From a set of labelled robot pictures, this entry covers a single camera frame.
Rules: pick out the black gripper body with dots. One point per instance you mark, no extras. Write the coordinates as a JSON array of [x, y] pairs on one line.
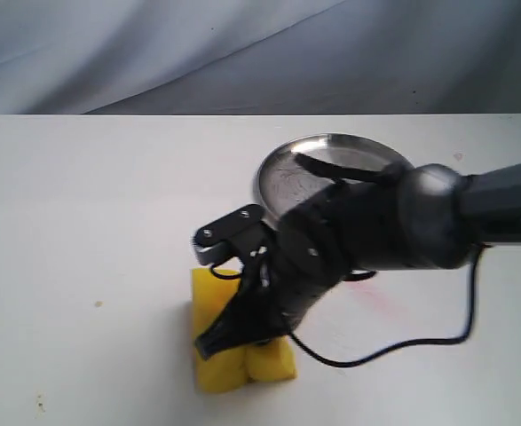
[[333, 236]]

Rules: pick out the yellow sponge block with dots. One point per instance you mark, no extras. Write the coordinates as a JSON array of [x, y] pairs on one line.
[[229, 370]]

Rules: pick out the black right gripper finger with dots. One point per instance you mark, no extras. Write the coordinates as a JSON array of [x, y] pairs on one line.
[[252, 315]]

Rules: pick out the grey-blue backdrop cloth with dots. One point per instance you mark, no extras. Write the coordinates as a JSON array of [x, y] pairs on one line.
[[71, 57]]

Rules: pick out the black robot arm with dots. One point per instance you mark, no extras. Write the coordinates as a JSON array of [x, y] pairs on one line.
[[448, 219]]

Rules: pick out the round steel plate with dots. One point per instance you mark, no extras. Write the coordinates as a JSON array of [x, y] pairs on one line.
[[281, 184]]

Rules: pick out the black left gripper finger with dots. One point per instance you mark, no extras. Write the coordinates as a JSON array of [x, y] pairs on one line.
[[236, 234]]

